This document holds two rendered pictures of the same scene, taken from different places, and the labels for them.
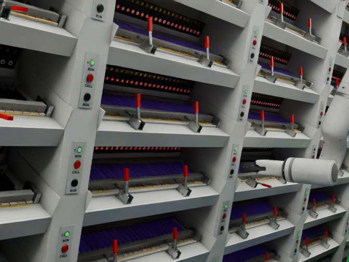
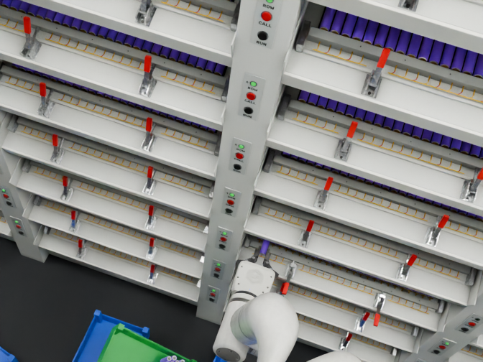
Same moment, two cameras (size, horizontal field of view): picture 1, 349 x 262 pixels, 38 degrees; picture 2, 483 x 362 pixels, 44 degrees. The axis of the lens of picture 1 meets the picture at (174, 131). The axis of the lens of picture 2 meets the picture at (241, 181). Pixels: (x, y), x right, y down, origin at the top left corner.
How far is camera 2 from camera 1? 2.02 m
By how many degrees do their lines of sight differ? 70
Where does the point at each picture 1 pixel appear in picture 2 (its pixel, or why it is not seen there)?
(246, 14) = (210, 121)
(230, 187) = (226, 256)
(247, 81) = (236, 187)
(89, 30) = not seen: outside the picture
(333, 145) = not seen: hidden behind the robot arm
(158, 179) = (129, 197)
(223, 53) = not seen: hidden behind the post
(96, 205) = (34, 186)
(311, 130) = (473, 296)
